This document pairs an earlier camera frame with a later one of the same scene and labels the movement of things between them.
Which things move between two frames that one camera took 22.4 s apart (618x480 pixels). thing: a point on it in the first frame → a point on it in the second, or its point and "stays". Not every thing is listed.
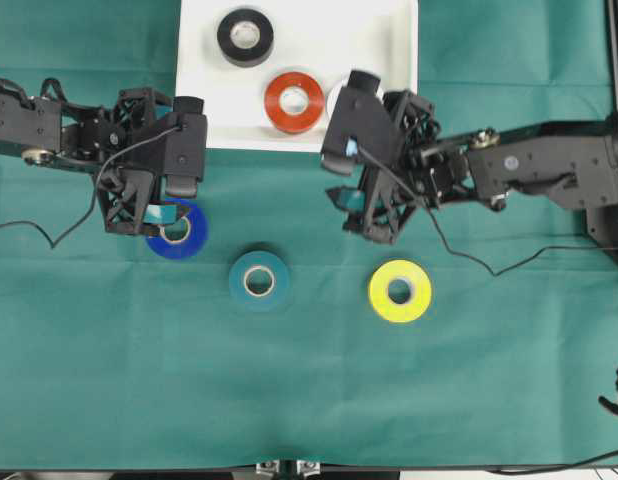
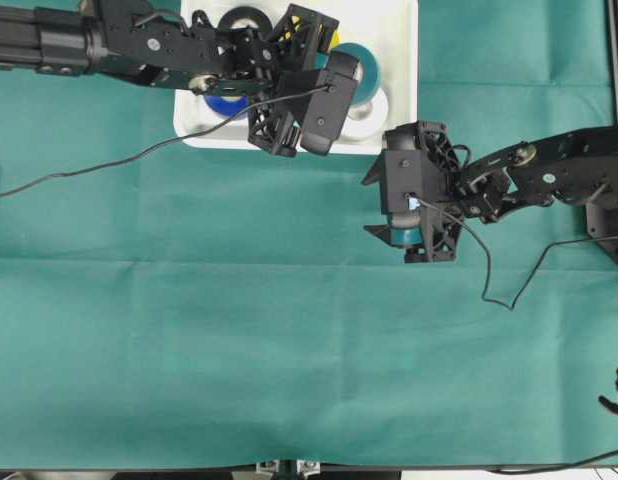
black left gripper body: (122, 146) → (275, 116)
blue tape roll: (197, 237) → (228, 108)
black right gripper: (422, 172) → (420, 176)
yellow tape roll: (420, 291) → (335, 40)
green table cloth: (251, 329) stays
